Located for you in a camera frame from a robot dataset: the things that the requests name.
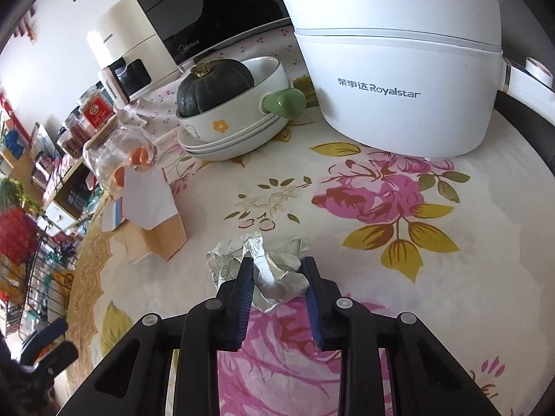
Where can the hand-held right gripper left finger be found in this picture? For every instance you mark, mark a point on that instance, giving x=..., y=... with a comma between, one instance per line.
x=243, y=307

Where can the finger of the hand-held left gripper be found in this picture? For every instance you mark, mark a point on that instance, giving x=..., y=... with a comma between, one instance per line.
x=45, y=336
x=60, y=355

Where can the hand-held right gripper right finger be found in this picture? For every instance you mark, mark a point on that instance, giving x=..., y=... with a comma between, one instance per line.
x=313, y=312

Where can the white paper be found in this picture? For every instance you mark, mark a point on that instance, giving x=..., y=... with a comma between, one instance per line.
x=277, y=277

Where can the floral tablecloth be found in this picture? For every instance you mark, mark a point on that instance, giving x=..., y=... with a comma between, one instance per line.
x=347, y=234

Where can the orange and white paper carton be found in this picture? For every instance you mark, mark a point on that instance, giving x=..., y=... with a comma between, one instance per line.
x=151, y=221

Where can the blue striped paper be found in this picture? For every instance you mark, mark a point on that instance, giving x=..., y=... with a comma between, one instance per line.
x=113, y=216

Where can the green plant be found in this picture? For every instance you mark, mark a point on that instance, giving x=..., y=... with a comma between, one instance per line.
x=17, y=195

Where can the white plate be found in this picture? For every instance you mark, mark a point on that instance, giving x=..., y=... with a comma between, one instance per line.
x=236, y=154
x=260, y=136

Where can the glass jar with wooden lid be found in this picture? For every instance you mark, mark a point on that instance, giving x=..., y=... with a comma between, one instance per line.
x=112, y=156

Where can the jar with red contents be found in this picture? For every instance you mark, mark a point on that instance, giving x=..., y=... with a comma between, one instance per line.
x=73, y=134

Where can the dark green kabocha squash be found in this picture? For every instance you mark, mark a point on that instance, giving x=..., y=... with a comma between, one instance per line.
x=212, y=89

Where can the yellow packet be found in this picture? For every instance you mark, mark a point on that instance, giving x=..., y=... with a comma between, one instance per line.
x=303, y=91

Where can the white electric cooking pot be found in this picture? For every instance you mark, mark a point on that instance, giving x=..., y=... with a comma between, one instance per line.
x=390, y=86

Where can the small white box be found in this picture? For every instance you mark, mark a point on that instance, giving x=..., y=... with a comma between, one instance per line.
x=113, y=89

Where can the black glass microwave oven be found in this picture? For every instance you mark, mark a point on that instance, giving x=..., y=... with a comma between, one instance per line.
x=217, y=8

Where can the cream appliance with black window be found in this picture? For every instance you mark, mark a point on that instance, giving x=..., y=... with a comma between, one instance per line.
x=130, y=26

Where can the red wall decoration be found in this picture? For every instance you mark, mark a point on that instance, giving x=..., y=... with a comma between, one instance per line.
x=26, y=28

